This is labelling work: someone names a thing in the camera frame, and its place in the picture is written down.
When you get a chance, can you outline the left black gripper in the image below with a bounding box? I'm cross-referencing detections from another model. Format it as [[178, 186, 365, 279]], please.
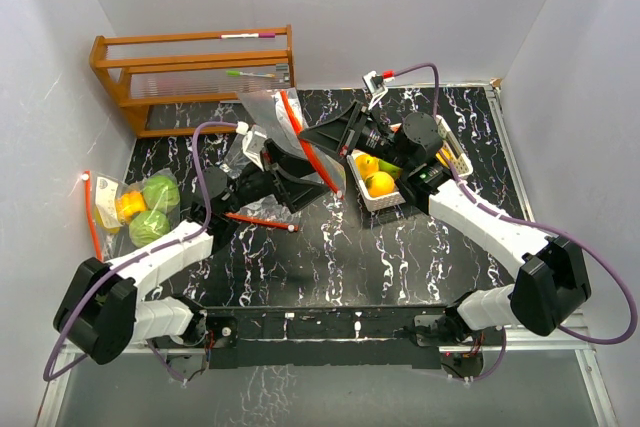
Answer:
[[222, 140, 330, 215]]

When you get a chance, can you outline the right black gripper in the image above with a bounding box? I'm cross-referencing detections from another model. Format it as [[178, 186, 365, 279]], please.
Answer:
[[298, 101, 412, 172]]

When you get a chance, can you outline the light green cabbage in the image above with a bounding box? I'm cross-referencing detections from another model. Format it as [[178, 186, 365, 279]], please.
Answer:
[[142, 174, 181, 213]]

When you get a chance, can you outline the dark green cabbage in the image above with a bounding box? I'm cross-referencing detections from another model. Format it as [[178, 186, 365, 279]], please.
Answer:
[[129, 210, 170, 248]]

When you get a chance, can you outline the yellow bell pepper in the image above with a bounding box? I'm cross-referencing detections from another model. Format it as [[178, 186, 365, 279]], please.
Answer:
[[115, 190, 147, 224]]

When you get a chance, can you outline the clear red zip bag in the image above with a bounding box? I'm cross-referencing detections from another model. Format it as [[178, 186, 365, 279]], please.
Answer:
[[81, 169, 181, 261]]

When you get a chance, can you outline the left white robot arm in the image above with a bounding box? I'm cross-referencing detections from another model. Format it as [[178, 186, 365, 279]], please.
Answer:
[[53, 139, 329, 365]]

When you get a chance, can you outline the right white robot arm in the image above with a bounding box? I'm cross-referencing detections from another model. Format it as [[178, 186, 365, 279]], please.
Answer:
[[298, 103, 591, 344]]

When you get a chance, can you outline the orange fruit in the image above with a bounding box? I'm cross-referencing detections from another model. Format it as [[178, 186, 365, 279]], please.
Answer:
[[364, 171, 395, 198]]

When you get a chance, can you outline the green lime fruit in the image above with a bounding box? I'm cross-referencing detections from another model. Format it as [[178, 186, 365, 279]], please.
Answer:
[[378, 159, 403, 179]]

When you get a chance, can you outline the red small box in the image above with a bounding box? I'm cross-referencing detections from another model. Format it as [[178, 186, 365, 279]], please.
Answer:
[[247, 93, 274, 104]]

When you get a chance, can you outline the yellow banana bunch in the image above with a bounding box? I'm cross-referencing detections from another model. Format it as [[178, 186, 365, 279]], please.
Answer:
[[436, 147, 452, 167]]

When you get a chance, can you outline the green marker pen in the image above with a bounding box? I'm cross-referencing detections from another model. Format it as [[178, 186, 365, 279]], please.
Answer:
[[225, 70, 276, 79]]

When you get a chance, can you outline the white plastic basket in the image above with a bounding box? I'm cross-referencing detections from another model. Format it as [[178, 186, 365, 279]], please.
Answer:
[[346, 115, 473, 212]]

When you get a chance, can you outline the pink white marker pen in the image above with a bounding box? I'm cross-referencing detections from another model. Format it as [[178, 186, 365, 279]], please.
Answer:
[[219, 32, 277, 40]]

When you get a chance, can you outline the wooden orange shelf rack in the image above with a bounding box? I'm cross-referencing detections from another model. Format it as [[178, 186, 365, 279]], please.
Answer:
[[89, 24, 296, 139]]

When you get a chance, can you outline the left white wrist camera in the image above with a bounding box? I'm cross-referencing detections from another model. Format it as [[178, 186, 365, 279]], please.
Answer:
[[236, 122, 268, 170]]

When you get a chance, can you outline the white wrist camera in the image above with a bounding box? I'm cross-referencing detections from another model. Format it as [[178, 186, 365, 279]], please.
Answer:
[[362, 70, 395, 110], [236, 122, 268, 170]]

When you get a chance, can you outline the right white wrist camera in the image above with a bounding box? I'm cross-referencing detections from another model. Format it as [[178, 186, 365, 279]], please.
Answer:
[[362, 70, 395, 110]]

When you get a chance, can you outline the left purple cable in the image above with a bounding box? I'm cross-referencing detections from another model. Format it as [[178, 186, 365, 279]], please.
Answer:
[[42, 121, 251, 382]]

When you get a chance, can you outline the purple cable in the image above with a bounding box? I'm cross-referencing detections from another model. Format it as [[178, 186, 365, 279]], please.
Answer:
[[384, 62, 640, 382], [42, 121, 251, 382]]

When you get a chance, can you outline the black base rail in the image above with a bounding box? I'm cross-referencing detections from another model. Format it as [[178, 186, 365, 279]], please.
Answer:
[[149, 304, 506, 373]]

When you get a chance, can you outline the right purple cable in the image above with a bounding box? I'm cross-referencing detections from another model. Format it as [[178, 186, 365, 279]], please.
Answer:
[[384, 62, 640, 382]]

